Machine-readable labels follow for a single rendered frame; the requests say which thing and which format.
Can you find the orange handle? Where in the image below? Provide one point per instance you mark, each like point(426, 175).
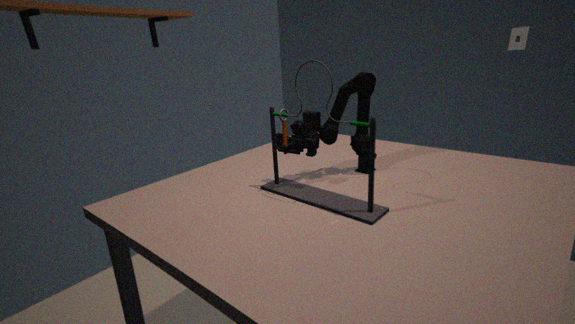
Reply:
point(284, 126)

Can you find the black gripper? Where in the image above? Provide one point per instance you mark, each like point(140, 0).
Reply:
point(296, 144)

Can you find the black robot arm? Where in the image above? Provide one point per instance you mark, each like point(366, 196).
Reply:
point(363, 84)

